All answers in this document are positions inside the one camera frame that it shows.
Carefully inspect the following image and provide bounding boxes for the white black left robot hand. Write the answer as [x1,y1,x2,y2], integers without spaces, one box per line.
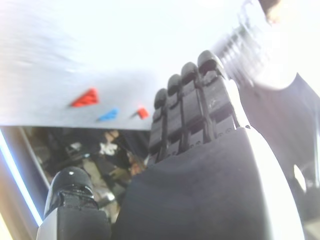
[36,49,306,240]

